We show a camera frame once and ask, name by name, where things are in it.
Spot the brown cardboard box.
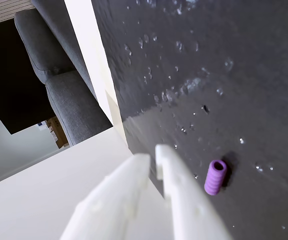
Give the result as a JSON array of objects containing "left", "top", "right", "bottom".
[{"left": 44, "top": 115, "right": 70, "bottom": 150}]

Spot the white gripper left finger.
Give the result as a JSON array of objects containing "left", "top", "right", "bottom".
[{"left": 58, "top": 153, "right": 151, "bottom": 240}]

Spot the black table mat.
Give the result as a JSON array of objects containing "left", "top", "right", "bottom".
[{"left": 90, "top": 0, "right": 288, "bottom": 240}]

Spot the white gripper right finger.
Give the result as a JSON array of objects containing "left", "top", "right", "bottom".
[{"left": 154, "top": 143, "right": 233, "bottom": 240}]

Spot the purple ribbed pen grip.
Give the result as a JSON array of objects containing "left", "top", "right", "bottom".
[{"left": 203, "top": 159, "right": 228, "bottom": 196}]

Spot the grey fabric sofa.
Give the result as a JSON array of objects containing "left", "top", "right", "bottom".
[{"left": 13, "top": 0, "right": 114, "bottom": 146}]

